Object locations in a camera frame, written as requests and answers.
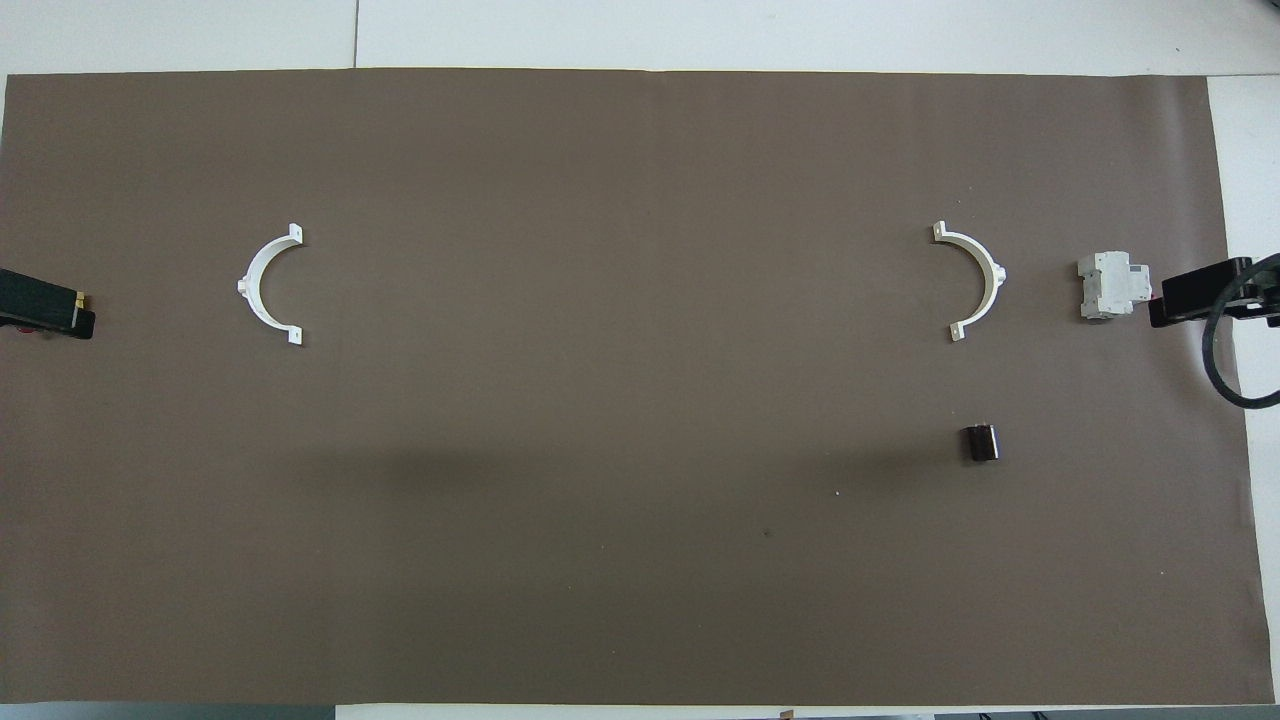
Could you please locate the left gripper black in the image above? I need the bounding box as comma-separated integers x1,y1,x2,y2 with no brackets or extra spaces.
0,268,96,341

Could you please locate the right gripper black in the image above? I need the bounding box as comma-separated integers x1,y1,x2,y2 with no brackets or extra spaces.
1149,256,1280,329

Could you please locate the white half pipe clamp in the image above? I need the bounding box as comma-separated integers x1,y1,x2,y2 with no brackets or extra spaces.
931,221,1008,345
237,223,306,347

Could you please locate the white circuit breaker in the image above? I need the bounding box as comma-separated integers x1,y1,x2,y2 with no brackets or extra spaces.
1076,251,1154,323

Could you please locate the brown table mat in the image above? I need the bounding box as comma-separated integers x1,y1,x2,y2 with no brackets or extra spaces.
0,68,1271,706

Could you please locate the brass valve with red handle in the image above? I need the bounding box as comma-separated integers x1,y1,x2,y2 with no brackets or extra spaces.
8,290,91,335

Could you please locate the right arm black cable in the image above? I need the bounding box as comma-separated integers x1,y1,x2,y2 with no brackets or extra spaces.
1199,254,1280,410

